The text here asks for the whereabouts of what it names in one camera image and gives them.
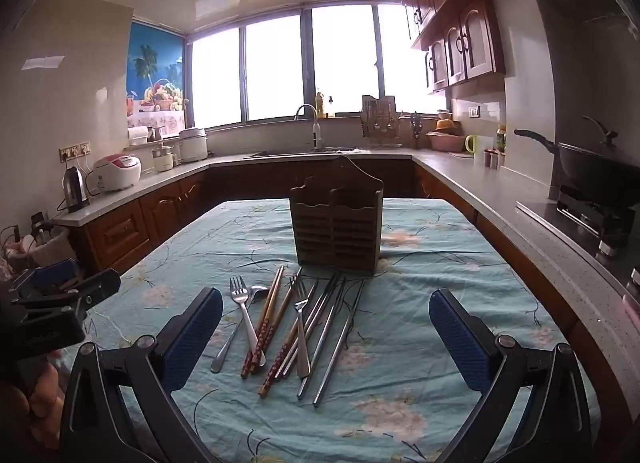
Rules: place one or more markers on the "silver fork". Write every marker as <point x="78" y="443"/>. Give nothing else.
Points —
<point x="244" y="308"/>
<point x="301" y="343"/>

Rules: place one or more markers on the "paper towel roll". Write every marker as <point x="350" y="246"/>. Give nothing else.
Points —
<point x="138" y="136"/>

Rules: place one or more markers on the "brown wooden utensil holder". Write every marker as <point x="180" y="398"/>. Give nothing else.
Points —
<point x="336" y="223"/>

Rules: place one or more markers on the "black gas stove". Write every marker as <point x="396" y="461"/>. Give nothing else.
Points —
<point x="590" y="223"/>

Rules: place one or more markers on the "wooden cutting board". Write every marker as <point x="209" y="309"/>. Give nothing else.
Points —
<point x="372" y="100"/>

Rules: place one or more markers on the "yellow bowl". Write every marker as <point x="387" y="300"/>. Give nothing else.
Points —
<point x="444" y="126"/>

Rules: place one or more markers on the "small white bowl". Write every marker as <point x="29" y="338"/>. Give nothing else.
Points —
<point x="444" y="114"/>

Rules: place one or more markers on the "wooden chopstick with red end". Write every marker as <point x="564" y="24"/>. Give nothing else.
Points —
<point x="270" y="320"/>
<point x="277" y="343"/>
<point x="292" y="330"/>
<point x="265" y="315"/>

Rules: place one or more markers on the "yellow oil bottle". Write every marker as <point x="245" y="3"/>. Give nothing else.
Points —
<point x="320" y="105"/>

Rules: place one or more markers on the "small white electric pot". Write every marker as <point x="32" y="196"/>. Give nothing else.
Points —
<point x="164" y="159"/>

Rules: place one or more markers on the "row of spice jars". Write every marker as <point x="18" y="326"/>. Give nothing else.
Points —
<point x="492" y="160"/>

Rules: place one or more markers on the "large kitchen window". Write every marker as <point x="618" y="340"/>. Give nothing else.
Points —
<point x="275" y="68"/>

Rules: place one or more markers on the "chrome kitchen faucet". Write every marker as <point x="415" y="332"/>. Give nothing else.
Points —
<point x="315" y="128"/>

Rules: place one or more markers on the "teal floral tablecloth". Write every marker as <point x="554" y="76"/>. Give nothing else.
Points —
<point x="400" y="368"/>

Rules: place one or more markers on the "white wall switch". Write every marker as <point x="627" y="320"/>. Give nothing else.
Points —
<point x="474" y="111"/>

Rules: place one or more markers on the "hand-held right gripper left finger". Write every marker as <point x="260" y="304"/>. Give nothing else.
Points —
<point x="197" y="338"/>

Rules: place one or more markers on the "fruit and palm poster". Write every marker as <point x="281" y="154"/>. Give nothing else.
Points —
<point x="155" y="68"/>

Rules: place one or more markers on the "wall power outlet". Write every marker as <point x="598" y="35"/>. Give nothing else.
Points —
<point x="75" y="151"/>

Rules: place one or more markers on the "pink plastic basin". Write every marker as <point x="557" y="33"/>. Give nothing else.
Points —
<point x="444" y="143"/>

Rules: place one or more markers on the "red and white rice cooker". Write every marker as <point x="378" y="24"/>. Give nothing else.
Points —
<point x="116" y="173"/>

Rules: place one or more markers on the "silver spoon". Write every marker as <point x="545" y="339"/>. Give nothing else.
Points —
<point x="257" y="294"/>

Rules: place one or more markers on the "black wok with lid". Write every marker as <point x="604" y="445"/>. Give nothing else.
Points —
<point x="595" y="168"/>

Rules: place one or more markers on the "bottle with green label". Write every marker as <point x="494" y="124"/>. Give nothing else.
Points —
<point x="500" y="140"/>

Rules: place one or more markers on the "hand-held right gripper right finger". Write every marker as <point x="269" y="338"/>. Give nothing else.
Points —
<point x="460" y="343"/>

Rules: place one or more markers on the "wooden cabinets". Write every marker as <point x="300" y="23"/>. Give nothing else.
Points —
<point x="460" y="18"/>
<point x="120" y="233"/>

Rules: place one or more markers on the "person's left hand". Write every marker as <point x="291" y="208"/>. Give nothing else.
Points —
<point x="46" y="393"/>

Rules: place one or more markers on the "steel electric kettle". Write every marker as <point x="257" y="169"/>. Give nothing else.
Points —
<point x="76" y="188"/>

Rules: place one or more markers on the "grey speckled countertop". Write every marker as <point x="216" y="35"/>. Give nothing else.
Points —
<point x="500" y="203"/>

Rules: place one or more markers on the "wooden lower cabinets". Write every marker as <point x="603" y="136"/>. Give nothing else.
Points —
<point x="120" y="233"/>

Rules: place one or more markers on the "small clear bottle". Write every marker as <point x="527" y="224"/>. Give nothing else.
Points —
<point x="330" y="109"/>

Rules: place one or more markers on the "green and white pitcher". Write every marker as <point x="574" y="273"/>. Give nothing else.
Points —
<point x="471" y="144"/>

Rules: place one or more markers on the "wooden upper cabinets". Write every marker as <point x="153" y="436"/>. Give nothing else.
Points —
<point x="460" y="18"/>

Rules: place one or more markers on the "knife block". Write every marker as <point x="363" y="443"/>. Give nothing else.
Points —
<point x="416" y="133"/>

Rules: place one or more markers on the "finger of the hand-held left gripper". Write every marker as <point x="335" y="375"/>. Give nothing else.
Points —
<point x="52" y="275"/>
<point x="95" y="287"/>

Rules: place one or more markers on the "steel kitchen sink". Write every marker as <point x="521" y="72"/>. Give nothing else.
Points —
<point x="290" y="153"/>

